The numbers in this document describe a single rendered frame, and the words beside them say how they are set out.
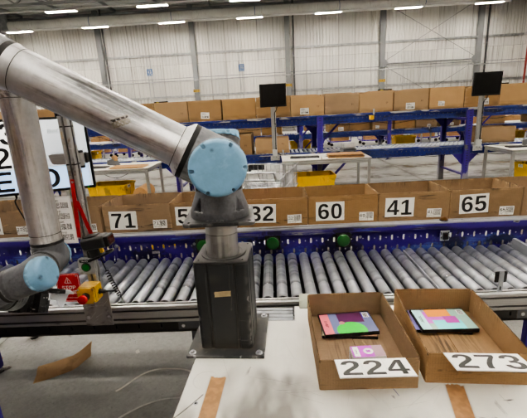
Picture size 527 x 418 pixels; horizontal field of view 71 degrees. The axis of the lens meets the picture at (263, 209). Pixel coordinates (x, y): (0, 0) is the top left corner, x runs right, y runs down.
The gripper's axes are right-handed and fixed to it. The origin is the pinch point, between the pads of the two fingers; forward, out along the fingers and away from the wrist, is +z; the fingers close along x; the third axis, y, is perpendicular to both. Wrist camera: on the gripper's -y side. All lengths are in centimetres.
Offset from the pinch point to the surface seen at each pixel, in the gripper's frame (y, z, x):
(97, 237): -20.9, 9.3, 6.8
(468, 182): -76, 94, 195
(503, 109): -330, 441, 444
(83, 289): -1.0, 18.8, -0.6
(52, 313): 9.0, 32.2, -19.7
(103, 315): 9.2, 32.5, 2.6
